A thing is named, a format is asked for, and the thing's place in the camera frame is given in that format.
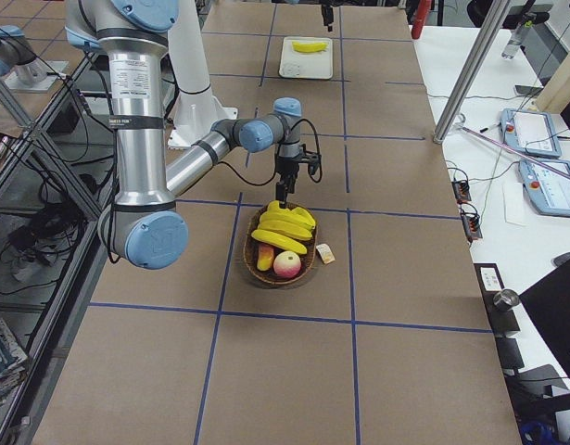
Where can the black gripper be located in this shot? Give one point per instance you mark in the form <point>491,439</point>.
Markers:
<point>287,167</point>

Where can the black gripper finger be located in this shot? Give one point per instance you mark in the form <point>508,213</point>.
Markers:
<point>329,18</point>
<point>324,11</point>

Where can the yellow banana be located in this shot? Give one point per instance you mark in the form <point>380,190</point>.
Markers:
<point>309,47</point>
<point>286,228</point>
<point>282,242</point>
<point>274,212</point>

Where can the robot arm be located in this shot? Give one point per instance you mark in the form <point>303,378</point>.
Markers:
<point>142,224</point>

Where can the brown wicker basket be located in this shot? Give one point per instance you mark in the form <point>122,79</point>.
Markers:
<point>269,278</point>

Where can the paper basket tag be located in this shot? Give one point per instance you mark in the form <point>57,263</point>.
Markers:
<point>325,253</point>

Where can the white bear tray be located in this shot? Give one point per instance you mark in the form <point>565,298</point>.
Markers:
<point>317,66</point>

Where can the orange mango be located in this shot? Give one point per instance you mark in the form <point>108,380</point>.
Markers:
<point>266,256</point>

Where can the pink white apple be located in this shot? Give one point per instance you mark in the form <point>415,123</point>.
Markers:
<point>287,264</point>

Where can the red fire extinguisher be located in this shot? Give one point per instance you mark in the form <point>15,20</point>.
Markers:
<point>419,18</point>

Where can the plastic water bottle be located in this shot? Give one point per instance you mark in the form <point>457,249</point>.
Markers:
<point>518,36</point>

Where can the upper teach pendant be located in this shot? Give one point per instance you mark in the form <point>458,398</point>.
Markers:
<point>530,133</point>

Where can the teach pendant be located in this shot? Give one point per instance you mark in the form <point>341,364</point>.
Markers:
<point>530,133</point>
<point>547,186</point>

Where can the small metal cup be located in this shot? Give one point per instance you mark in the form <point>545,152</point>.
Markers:
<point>505,300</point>

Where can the lower teach pendant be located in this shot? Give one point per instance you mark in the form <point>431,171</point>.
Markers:
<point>547,186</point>

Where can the black computer mouse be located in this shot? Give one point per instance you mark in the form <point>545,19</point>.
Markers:
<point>561,259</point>

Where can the black monitor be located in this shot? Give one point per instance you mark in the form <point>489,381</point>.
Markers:
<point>547,304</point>

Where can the stack of magazines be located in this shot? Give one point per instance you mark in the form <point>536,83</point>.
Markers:
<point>13,359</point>

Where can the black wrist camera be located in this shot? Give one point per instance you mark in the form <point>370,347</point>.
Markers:
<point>313,160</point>

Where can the white pillar base plate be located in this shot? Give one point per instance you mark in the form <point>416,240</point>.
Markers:
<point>194,116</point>

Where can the aluminium frame post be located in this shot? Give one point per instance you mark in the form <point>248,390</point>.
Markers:
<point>483,41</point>

